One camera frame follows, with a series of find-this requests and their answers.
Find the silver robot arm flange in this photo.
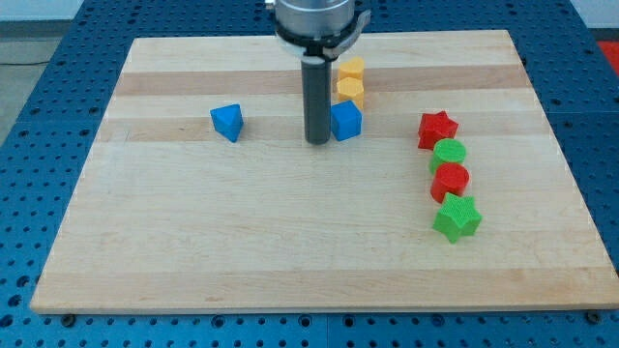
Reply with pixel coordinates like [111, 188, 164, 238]
[264, 0, 371, 64]

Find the blue cube block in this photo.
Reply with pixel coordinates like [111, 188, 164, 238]
[331, 101, 363, 141]

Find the yellow hexagon block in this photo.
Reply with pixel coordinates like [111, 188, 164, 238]
[336, 77, 365, 110]

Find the blue triangular prism block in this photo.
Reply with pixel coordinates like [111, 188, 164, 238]
[210, 103, 244, 142]

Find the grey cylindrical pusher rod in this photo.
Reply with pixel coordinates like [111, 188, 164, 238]
[301, 58, 331, 145]

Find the wooden board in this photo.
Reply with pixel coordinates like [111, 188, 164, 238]
[30, 30, 618, 314]

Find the yellow block rear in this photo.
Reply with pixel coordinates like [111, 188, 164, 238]
[338, 56, 365, 80]

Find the red star block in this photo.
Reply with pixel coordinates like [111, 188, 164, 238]
[418, 111, 458, 150]

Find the green cylinder block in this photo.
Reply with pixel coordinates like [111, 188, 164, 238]
[428, 138, 467, 174]

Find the red cylinder block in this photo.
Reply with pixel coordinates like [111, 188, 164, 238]
[430, 162, 470, 203]

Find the green star block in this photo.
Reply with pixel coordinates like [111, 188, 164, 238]
[432, 192, 483, 244]

